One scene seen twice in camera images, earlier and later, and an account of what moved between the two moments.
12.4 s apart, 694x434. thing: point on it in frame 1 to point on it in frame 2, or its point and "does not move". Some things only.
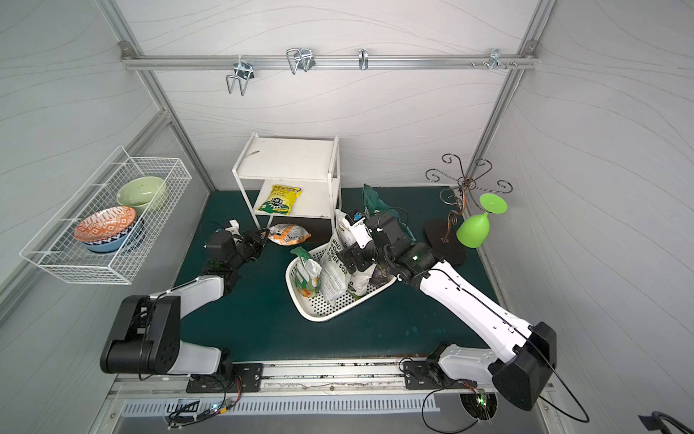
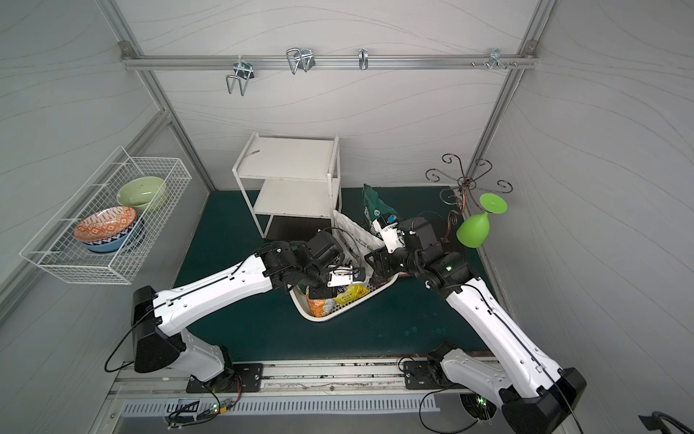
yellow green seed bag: (280, 200) to (352, 292)
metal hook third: (362, 59) does not move
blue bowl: (109, 244) does not move
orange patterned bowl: (106, 222) does not move
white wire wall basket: (109, 228) does not move
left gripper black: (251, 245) to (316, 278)
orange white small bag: (287, 234) to (320, 307)
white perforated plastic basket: (317, 307) does not move
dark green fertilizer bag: (373, 204) does not move
